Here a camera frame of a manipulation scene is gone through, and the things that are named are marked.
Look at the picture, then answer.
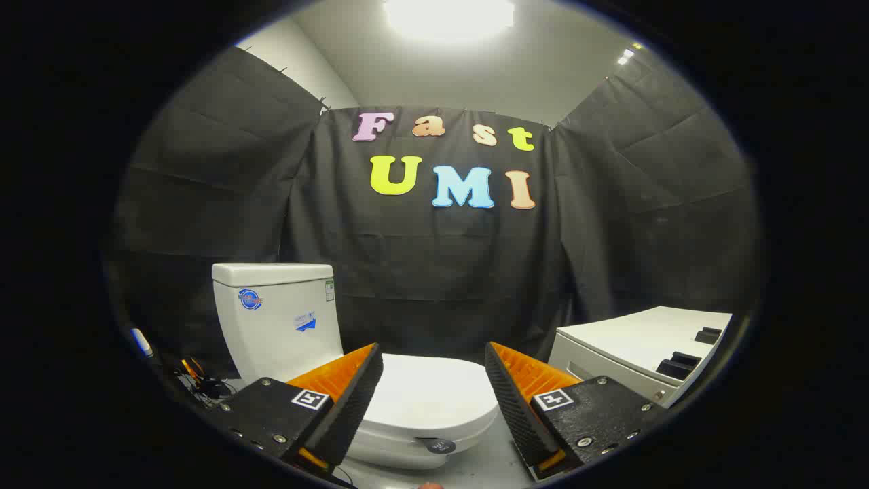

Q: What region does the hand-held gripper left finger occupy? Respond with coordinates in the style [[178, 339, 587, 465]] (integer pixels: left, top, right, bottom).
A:
[[204, 343, 384, 476]]

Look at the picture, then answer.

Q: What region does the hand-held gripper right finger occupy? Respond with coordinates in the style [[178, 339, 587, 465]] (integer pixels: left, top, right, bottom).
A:
[[485, 342, 669, 483]]

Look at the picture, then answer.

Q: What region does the white toilet lid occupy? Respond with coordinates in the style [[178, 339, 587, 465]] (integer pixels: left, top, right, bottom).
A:
[[363, 353, 500, 439]]

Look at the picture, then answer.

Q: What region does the grey drawer cabinet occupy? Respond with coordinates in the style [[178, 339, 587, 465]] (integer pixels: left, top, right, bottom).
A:
[[547, 306, 734, 408]]

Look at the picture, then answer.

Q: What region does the black backdrop cloth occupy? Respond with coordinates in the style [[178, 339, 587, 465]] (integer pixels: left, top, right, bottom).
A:
[[105, 46, 764, 381]]

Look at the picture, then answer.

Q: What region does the ceiling light panel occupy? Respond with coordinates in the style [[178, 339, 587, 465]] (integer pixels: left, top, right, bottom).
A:
[[384, 0, 515, 41]]

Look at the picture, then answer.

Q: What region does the tangled black cable bundle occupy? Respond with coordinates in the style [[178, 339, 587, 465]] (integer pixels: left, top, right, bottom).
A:
[[173, 360, 235, 403]]

